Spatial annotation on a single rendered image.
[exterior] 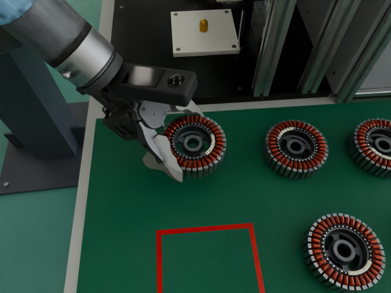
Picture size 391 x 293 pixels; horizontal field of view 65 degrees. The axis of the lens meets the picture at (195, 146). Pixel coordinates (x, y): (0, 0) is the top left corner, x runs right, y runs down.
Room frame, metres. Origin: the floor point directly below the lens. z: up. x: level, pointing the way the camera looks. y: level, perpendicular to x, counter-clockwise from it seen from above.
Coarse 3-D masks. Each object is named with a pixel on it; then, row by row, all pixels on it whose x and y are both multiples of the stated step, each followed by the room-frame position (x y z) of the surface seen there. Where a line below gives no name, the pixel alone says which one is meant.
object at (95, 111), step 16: (112, 0) 0.79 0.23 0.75; (112, 16) 0.72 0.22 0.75; (96, 112) 0.40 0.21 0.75; (176, 112) 0.40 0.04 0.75; (80, 176) 0.25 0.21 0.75; (80, 192) 0.22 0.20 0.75; (80, 208) 0.19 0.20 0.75; (80, 224) 0.16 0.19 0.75; (80, 240) 0.14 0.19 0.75; (64, 288) 0.06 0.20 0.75
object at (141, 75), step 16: (128, 64) 0.33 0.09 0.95; (112, 80) 0.30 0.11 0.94; (128, 80) 0.30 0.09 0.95; (144, 80) 0.29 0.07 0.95; (160, 80) 0.29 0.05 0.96; (176, 80) 0.28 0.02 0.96; (192, 80) 0.28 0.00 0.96; (128, 96) 0.28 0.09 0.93; (144, 96) 0.28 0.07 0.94; (160, 96) 0.27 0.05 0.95; (176, 96) 0.26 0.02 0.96; (192, 96) 0.27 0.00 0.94
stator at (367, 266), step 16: (320, 224) 0.15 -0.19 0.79; (336, 224) 0.15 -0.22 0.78; (352, 224) 0.15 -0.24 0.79; (304, 240) 0.13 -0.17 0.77; (320, 240) 0.13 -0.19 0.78; (336, 240) 0.13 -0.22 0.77; (352, 240) 0.13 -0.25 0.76; (368, 240) 0.13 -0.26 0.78; (304, 256) 0.11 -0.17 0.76; (320, 256) 0.10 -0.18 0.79; (336, 256) 0.10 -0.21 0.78; (352, 256) 0.10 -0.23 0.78; (368, 256) 0.10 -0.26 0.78; (320, 272) 0.08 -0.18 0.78; (336, 272) 0.08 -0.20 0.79; (352, 272) 0.08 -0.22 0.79; (368, 272) 0.08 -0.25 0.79; (336, 288) 0.06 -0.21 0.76; (352, 288) 0.06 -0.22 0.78
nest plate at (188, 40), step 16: (176, 16) 0.67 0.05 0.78; (192, 16) 0.67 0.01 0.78; (208, 16) 0.67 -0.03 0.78; (224, 16) 0.67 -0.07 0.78; (176, 32) 0.61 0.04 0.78; (192, 32) 0.61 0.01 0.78; (208, 32) 0.61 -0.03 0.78; (224, 32) 0.61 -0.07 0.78; (176, 48) 0.55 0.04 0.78; (192, 48) 0.55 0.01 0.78; (208, 48) 0.55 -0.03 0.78; (224, 48) 0.55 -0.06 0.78
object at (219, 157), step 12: (180, 120) 0.32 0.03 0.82; (192, 120) 0.32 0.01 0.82; (204, 120) 0.32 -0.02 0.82; (168, 132) 0.30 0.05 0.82; (180, 132) 0.30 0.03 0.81; (192, 132) 0.31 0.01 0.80; (204, 132) 0.30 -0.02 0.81; (216, 132) 0.30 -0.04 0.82; (216, 144) 0.27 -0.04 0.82; (180, 156) 0.25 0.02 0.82; (192, 156) 0.26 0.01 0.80; (204, 156) 0.25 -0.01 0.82; (216, 156) 0.25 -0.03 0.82; (192, 168) 0.23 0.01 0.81; (204, 168) 0.23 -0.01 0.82; (216, 168) 0.24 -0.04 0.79
